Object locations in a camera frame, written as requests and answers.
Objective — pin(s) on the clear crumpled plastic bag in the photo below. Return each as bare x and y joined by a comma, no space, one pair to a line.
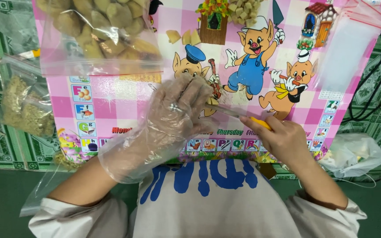
8,29

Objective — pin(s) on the brown cardboard piece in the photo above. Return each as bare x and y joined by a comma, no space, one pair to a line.
268,170

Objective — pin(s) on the tan cut ginger slice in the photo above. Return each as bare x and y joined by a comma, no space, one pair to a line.
173,36
186,38
195,37

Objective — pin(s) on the white crumpled plastic bag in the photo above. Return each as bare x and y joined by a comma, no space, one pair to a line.
352,155

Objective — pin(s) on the person's left fingers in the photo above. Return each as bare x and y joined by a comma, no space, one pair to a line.
190,86

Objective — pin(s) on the pink cartoon print table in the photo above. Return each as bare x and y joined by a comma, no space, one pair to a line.
127,105

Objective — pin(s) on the white shirt with blue print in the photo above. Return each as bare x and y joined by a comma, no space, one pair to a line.
210,205

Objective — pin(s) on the small tan ginger piece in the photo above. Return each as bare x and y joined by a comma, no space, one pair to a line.
213,100

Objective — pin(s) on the clear bag of diced ginger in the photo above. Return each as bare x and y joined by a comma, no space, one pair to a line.
25,105

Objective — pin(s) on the person's left hand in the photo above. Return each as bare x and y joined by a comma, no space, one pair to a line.
174,125

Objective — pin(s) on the pile of diced ginger cubes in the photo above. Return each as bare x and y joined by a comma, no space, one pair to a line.
245,11

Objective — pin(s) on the clear bag of ginger chunks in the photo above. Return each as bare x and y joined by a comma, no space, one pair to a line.
101,29

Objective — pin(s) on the person's right hand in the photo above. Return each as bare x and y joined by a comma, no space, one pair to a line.
284,140

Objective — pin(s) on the stack of empty zip bags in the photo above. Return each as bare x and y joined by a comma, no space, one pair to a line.
346,49

